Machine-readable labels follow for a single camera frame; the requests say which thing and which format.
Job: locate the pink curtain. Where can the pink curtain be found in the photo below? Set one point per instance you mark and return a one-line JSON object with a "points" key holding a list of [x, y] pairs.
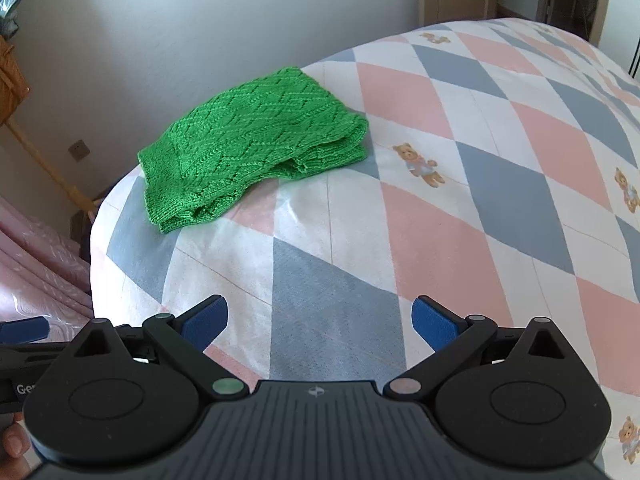
{"points": [[40, 270]]}

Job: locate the green knitted vest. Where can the green knitted vest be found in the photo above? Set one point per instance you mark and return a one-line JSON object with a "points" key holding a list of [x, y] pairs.
{"points": [[250, 135]]}

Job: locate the brown coat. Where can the brown coat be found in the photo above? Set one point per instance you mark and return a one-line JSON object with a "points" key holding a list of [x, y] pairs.
{"points": [[11, 80]]}

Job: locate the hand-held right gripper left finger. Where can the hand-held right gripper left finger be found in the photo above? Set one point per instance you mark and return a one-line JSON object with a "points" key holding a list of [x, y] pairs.
{"points": [[205, 325]]}

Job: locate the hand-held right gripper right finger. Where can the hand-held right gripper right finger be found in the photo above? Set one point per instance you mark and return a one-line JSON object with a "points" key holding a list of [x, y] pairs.
{"points": [[435, 327]]}

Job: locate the wooden coat rack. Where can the wooden coat rack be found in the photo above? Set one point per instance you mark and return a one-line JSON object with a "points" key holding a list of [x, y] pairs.
{"points": [[50, 167]]}

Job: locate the person's left hand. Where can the person's left hand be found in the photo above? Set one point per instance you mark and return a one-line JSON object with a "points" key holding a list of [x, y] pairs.
{"points": [[15, 442]]}

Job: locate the wall socket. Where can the wall socket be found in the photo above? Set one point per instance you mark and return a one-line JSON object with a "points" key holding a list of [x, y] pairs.
{"points": [[79, 150]]}

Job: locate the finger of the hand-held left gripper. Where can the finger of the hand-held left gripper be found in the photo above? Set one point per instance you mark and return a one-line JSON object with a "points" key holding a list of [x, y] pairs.
{"points": [[35, 351], [22, 331]]}

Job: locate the silver blue puffer jacket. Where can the silver blue puffer jacket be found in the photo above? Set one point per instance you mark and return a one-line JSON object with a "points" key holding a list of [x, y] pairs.
{"points": [[7, 12]]}

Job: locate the bed with diamond-pattern quilt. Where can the bed with diamond-pattern quilt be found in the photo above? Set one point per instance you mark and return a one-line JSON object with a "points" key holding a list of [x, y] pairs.
{"points": [[450, 185]]}

